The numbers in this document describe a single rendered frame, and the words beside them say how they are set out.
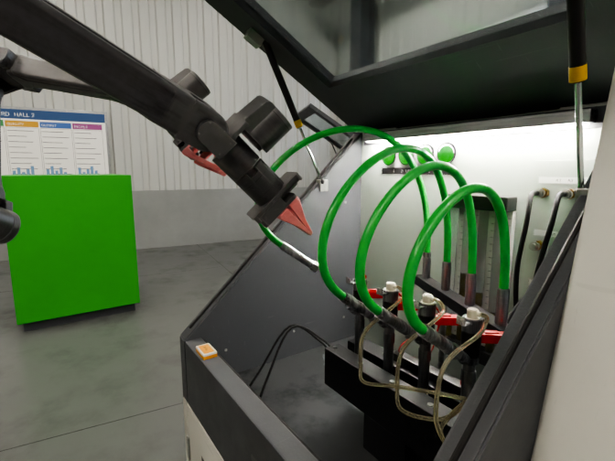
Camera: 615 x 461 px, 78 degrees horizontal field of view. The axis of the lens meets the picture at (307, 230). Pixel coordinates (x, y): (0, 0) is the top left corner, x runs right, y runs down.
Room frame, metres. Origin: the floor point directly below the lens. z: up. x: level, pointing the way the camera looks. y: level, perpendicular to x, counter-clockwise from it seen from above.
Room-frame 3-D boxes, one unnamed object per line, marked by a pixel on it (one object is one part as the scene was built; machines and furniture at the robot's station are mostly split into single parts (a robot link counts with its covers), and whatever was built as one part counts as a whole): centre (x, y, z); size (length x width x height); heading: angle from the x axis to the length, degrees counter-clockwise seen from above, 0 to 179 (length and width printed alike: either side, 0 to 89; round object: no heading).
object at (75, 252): (3.61, 2.25, 0.65); 0.95 x 0.86 x 1.30; 125
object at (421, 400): (0.63, -0.17, 0.91); 0.34 x 0.10 x 0.15; 35
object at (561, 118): (0.88, -0.32, 1.43); 0.54 x 0.03 x 0.02; 35
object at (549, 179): (0.68, -0.46, 1.20); 0.13 x 0.03 x 0.31; 35
